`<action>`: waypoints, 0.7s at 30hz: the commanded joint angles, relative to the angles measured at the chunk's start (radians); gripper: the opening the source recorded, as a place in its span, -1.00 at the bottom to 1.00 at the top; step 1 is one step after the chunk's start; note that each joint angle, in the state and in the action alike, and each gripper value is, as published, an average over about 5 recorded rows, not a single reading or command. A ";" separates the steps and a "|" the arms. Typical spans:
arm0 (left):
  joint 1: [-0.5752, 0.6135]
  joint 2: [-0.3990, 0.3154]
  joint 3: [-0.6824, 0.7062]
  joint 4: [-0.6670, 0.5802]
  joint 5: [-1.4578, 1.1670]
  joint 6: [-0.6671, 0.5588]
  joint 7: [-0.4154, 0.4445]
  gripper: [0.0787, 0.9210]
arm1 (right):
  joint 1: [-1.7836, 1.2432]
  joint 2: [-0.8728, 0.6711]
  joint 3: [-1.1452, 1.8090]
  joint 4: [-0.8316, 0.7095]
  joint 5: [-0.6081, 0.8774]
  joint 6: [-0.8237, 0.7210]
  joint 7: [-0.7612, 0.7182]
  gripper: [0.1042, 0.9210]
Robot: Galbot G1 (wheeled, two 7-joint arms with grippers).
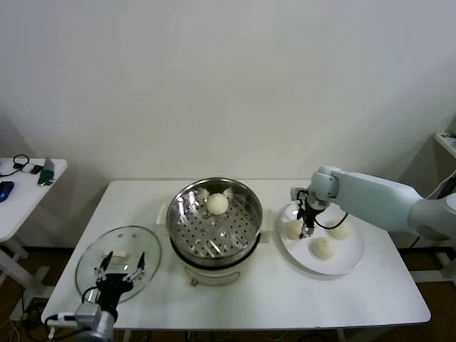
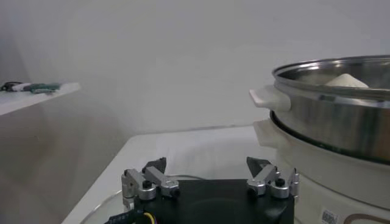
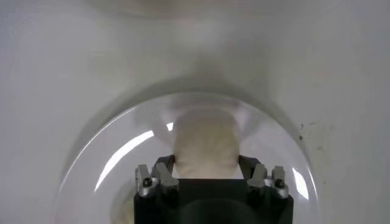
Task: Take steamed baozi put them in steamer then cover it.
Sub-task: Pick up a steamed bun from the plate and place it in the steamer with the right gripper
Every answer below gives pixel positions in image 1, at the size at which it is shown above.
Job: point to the white shelf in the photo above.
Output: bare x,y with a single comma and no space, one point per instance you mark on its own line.
445,142

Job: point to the small black device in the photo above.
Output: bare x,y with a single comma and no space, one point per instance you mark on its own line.
35,170

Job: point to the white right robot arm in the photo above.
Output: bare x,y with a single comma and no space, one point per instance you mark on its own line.
374,199

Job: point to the round glass pot lid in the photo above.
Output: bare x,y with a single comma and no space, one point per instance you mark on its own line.
142,242

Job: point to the grey upright tool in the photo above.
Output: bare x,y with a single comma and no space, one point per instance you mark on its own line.
49,164

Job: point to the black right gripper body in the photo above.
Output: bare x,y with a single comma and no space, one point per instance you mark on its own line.
310,215

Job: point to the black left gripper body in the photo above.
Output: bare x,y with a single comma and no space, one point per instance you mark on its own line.
109,290

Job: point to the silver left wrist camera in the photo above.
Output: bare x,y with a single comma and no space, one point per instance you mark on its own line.
88,313

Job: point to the stainless steel steamer basket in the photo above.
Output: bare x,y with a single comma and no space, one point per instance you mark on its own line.
185,231

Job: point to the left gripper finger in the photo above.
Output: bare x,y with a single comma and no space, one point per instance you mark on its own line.
102,270
137,272

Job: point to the blue computer mouse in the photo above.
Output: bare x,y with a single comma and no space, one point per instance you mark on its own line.
5,190

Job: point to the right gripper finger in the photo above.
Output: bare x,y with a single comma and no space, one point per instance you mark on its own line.
308,233
299,210

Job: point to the white steamed baozi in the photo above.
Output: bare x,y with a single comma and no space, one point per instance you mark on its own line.
217,204
341,231
294,231
323,248

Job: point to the floor power strip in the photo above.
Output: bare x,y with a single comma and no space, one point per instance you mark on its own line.
33,308

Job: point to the white round plate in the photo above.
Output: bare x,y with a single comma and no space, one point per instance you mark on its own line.
349,256

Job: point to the green small tool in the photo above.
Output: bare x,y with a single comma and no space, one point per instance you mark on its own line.
45,177

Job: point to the white side table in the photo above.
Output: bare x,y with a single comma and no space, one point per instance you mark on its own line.
21,213

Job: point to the small dark item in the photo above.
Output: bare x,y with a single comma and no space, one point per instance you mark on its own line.
447,135

